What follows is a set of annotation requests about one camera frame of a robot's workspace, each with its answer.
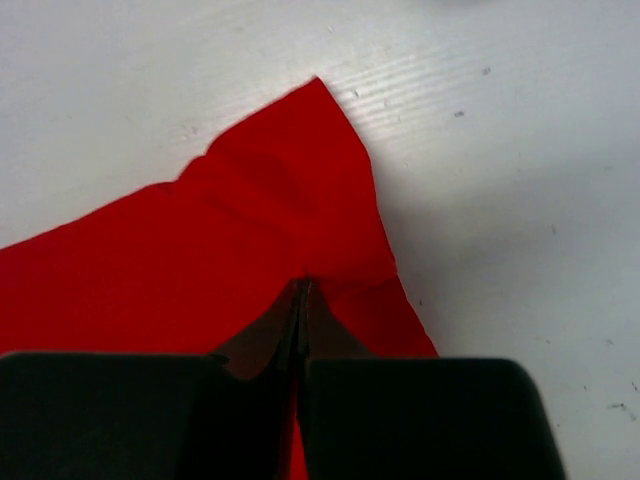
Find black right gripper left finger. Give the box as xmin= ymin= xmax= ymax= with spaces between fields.
xmin=1 ymin=281 xmax=301 ymax=479

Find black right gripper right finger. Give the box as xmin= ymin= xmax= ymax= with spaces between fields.
xmin=298 ymin=282 xmax=566 ymax=479

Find red t shirt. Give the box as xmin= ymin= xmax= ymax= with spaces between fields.
xmin=1 ymin=79 xmax=436 ymax=479

